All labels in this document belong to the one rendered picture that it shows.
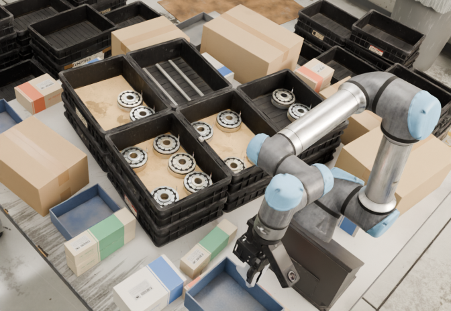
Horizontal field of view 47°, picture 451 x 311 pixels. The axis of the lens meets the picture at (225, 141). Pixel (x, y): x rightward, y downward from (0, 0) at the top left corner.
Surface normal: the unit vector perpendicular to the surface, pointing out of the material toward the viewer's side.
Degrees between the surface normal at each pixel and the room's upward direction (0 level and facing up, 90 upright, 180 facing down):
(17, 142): 0
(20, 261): 0
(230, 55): 90
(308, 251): 90
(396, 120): 91
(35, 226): 0
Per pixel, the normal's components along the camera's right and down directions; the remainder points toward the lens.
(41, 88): 0.14, -0.69
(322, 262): -0.66, 0.47
